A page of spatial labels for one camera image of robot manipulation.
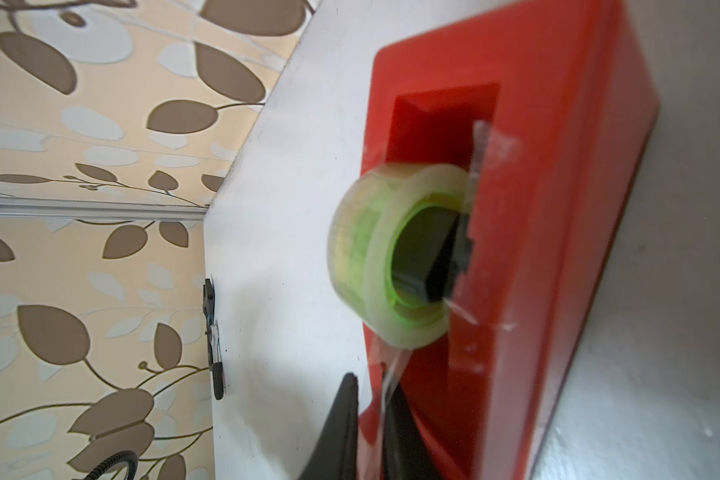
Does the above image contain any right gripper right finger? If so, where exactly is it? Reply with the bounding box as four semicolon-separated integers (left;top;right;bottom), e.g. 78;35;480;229
382;374;442;480

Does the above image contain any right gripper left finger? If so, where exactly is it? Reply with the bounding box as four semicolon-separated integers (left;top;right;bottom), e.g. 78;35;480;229
298;373;359;480

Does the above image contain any black adjustable wrench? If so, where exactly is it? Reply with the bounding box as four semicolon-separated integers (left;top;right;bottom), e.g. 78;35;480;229
202;278;219;365

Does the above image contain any red tape dispenser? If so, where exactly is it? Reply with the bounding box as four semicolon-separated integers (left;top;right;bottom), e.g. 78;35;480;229
328;1;660;479

